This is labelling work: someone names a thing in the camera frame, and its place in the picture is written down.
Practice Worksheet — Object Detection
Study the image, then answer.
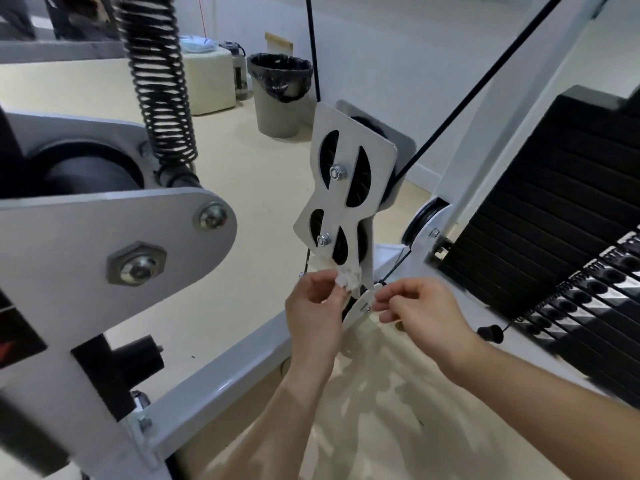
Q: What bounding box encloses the person's left hand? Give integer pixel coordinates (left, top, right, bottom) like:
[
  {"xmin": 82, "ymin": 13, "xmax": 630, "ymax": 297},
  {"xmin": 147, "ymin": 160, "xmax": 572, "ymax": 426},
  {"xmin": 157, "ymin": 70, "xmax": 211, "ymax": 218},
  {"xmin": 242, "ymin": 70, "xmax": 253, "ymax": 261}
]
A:
[{"xmin": 285, "ymin": 268, "xmax": 352, "ymax": 385}]

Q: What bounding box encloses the person's right hand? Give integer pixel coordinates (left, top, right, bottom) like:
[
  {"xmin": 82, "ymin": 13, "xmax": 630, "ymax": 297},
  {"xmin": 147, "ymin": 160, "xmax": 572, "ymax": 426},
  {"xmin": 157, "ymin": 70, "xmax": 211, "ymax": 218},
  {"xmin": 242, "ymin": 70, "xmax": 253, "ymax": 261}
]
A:
[{"xmin": 372, "ymin": 277, "xmax": 482, "ymax": 385}]

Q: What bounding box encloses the white cleaning wipe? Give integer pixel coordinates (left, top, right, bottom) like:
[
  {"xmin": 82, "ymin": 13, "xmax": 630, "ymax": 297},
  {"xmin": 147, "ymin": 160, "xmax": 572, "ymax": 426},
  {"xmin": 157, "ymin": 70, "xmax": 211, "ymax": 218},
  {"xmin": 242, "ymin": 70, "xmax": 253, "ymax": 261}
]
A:
[{"xmin": 333, "ymin": 266, "xmax": 365, "ymax": 297}]

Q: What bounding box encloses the white gym machine frame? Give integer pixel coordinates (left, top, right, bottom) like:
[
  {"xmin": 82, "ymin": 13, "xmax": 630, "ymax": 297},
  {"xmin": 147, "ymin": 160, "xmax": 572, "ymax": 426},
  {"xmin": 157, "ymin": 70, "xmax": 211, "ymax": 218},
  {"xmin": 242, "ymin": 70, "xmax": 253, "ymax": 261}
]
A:
[{"xmin": 0, "ymin": 0, "xmax": 640, "ymax": 480}]

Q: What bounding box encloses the blue dotted wet wipes packet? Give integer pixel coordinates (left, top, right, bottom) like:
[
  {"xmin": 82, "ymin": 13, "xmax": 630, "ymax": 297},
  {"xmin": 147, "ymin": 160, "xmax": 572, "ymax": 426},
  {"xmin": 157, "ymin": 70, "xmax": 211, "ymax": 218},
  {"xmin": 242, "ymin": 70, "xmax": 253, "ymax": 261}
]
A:
[{"xmin": 179, "ymin": 35, "xmax": 219, "ymax": 55}]

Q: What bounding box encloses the person's right forearm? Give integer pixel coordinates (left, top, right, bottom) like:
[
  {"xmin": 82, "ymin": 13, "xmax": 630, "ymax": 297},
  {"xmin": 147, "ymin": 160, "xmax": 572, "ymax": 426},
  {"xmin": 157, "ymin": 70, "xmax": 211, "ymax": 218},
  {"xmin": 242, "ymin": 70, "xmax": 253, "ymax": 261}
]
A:
[{"xmin": 445, "ymin": 337, "xmax": 640, "ymax": 480}]

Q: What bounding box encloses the person's left forearm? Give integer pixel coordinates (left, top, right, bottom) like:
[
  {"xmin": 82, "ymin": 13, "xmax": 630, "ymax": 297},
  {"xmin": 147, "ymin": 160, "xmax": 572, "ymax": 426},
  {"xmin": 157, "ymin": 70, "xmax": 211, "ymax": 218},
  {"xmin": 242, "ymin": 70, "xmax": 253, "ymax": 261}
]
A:
[{"xmin": 212, "ymin": 362, "xmax": 336, "ymax": 480}]

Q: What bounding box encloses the black weight stack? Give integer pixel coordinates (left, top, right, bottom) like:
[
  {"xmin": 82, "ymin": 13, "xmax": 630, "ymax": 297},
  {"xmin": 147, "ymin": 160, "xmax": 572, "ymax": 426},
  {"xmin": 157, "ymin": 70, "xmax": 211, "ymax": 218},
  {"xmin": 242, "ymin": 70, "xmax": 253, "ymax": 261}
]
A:
[{"xmin": 439, "ymin": 84, "xmax": 640, "ymax": 411}]

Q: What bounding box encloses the trash bin with black bag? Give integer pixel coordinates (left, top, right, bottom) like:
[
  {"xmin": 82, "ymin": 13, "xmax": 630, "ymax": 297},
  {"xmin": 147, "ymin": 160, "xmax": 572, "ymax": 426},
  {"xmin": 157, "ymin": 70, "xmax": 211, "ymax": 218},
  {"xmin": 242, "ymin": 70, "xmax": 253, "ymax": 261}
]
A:
[{"xmin": 247, "ymin": 52, "xmax": 315, "ymax": 139}]

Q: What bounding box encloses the cream white storage box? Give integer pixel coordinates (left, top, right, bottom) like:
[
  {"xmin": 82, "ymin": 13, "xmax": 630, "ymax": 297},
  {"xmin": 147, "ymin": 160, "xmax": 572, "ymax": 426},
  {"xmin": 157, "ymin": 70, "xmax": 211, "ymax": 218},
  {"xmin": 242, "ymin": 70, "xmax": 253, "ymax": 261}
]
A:
[{"xmin": 179, "ymin": 48, "xmax": 237, "ymax": 117}]

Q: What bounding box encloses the dark water bottle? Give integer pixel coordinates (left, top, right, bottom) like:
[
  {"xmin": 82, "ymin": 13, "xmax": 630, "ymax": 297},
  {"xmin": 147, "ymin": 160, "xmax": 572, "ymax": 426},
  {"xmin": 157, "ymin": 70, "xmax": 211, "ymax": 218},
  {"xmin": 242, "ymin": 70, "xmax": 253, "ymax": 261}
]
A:
[{"xmin": 219, "ymin": 40, "xmax": 250, "ymax": 101}]

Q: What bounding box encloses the small wooden block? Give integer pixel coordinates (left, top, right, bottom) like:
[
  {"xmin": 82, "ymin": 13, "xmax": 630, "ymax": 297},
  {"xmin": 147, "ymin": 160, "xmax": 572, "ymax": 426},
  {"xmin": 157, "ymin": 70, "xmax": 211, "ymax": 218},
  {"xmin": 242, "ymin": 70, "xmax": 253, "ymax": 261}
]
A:
[{"xmin": 264, "ymin": 31, "xmax": 295, "ymax": 59}]

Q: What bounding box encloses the red cable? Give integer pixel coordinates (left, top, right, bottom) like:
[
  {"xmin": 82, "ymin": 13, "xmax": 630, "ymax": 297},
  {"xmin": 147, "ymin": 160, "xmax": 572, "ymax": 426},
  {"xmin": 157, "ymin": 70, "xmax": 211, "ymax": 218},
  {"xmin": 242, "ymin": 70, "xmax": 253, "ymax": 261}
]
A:
[{"xmin": 198, "ymin": 0, "xmax": 215, "ymax": 39}]

